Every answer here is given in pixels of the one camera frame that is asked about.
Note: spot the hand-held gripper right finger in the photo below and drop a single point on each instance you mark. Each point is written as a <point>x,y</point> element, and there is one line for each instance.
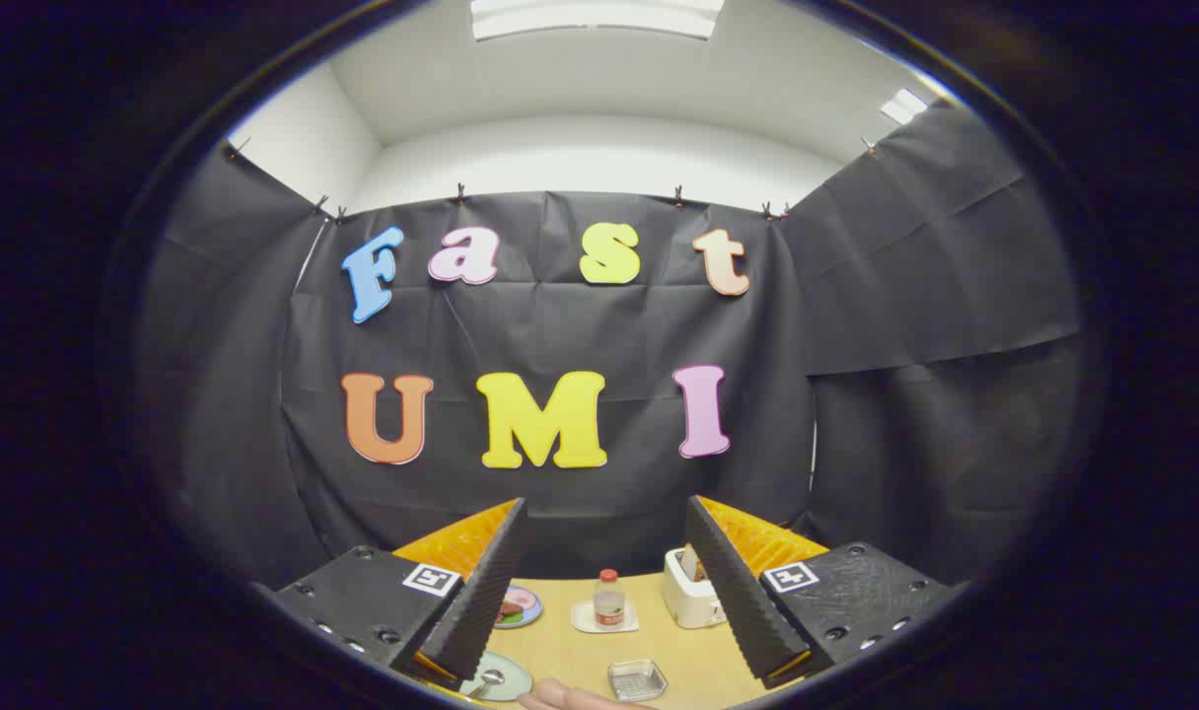
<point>728,582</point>

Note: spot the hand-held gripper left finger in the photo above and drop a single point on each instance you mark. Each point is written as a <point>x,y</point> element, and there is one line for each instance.
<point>491,582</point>

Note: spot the metal spoon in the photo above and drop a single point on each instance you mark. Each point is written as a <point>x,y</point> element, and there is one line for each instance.
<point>489,679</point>

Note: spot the blue food plate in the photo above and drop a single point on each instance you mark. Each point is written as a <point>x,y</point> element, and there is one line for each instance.
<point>523,606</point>

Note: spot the toast bread slice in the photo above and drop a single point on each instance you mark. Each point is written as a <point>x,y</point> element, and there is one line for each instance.
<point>691,564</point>

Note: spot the white toaster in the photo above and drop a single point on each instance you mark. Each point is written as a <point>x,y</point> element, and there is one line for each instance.
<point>686,602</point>

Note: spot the white square coaster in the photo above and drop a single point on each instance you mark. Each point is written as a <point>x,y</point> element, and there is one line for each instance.
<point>582,621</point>

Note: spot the light green plate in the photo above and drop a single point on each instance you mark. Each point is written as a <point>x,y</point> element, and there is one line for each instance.
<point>514,682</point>

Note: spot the clear water bottle red cap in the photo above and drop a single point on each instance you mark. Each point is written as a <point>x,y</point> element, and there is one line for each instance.
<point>609,600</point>

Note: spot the row of black cloth clips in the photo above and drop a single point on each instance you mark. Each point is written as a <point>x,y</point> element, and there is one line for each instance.
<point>459,193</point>

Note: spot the small ceiling light panel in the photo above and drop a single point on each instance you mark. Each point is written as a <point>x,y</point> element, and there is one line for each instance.
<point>903,106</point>

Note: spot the large ceiling light panel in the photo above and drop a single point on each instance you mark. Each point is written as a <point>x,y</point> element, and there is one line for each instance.
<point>596,18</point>

